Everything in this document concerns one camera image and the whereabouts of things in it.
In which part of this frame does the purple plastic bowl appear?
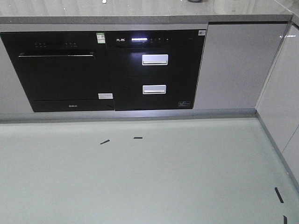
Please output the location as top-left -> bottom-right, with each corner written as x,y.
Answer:
188,0 -> 202,3

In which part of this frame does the black disinfection cabinet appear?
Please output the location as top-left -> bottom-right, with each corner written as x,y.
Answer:
105,29 -> 205,111

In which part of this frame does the white info sticker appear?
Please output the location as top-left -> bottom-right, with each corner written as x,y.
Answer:
98,93 -> 113,99

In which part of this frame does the green energy label sticker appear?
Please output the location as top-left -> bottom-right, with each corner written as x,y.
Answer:
96,33 -> 106,44

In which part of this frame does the white QR sticker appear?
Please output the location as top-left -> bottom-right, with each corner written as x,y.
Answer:
198,30 -> 206,36

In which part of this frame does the grey cabinet door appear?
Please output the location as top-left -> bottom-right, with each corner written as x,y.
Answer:
194,23 -> 287,110

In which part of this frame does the black tape strip right upper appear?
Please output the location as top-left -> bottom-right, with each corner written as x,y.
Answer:
274,187 -> 284,203

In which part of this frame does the black tape strip right lower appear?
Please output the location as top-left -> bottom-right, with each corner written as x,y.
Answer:
283,216 -> 288,224

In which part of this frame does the lower silver drawer handle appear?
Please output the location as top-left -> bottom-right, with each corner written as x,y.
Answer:
142,85 -> 167,95

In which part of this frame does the silver drawer handle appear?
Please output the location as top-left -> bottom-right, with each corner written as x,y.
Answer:
142,85 -> 167,95
142,54 -> 169,66

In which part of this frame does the upper silver drawer handle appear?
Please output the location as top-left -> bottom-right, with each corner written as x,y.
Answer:
142,54 -> 169,66

